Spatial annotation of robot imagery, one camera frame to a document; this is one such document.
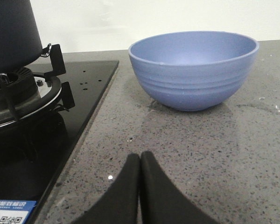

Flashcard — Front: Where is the black burner pan support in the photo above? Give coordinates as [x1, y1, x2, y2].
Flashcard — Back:
[0, 43, 76, 122]

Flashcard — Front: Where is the blue plastic bowl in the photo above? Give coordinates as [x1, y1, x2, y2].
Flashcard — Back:
[128, 31, 259, 111]

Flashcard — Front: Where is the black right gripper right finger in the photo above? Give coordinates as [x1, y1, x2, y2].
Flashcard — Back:
[140, 151, 217, 224]

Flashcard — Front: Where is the round gas burner head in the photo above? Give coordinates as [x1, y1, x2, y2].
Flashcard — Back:
[0, 67, 62, 127]

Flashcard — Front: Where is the blue white energy label sticker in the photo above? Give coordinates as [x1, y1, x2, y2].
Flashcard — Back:
[0, 200, 36, 224]

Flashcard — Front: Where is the black glass gas cooktop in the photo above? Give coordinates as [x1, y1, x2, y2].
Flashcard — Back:
[0, 61, 119, 224]

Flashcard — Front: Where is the dark blue saucepan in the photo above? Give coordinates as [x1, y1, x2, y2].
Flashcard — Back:
[0, 0, 42, 73]

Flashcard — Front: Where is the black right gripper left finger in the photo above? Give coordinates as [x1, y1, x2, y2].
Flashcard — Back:
[73, 154, 140, 224]

